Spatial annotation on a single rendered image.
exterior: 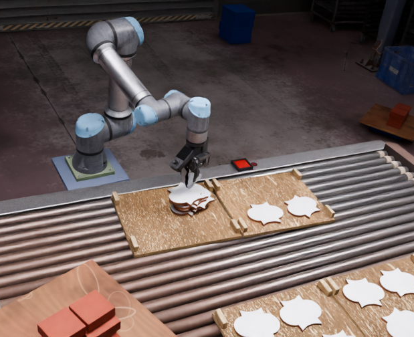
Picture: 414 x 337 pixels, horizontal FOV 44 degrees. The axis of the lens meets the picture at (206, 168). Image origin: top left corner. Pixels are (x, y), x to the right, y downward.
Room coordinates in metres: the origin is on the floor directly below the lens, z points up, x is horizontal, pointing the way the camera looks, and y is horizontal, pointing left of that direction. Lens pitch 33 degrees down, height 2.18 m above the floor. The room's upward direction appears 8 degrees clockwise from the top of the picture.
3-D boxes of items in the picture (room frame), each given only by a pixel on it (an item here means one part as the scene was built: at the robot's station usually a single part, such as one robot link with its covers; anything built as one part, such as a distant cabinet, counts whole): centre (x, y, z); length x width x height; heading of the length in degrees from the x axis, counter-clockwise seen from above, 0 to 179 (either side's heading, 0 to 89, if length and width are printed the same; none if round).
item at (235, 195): (1.72, -0.28, 0.93); 0.41 x 0.35 x 0.02; 115
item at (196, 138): (1.61, 0.05, 1.26); 0.08 x 0.08 x 0.05
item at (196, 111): (1.61, 0.06, 1.34); 0.09 x 0.08 x 0.11; 47
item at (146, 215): (1.54, 0.10, 0.93); 0.41 x 0.35 x 0.02; 116
